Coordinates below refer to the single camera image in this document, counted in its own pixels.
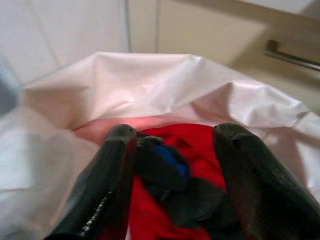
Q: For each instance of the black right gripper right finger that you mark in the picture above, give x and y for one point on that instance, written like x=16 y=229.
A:
x=262 y=190

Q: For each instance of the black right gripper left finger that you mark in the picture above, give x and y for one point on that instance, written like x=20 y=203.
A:
x=100 y=185

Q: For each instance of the dark grey garment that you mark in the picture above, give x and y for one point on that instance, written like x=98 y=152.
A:
x=175 y=190

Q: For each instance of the red garment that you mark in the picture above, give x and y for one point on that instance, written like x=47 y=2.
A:
x=200 y=147

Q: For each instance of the blue garment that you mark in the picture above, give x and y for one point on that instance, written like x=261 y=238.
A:
x=172 y=157

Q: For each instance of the white laundry bag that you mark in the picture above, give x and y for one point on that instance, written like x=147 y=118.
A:
x=140 y=87

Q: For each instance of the beige cabinet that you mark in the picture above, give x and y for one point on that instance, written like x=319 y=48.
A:
x=212 y=32

